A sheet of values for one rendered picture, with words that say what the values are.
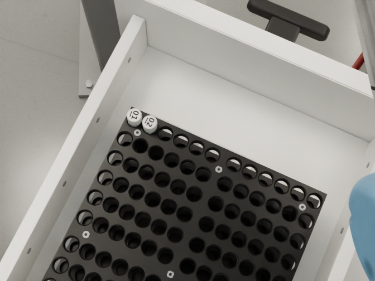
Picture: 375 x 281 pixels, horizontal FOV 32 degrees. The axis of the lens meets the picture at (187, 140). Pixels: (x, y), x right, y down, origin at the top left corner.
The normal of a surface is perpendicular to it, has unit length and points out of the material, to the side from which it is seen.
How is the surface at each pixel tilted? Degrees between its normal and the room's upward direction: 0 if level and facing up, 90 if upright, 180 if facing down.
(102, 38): 90
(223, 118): 0
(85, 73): 0
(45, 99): 0
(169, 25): 90
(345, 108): 90
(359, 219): 87
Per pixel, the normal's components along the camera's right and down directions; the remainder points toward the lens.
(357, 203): -0.94, 0.30
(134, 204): 0.02, -0.27
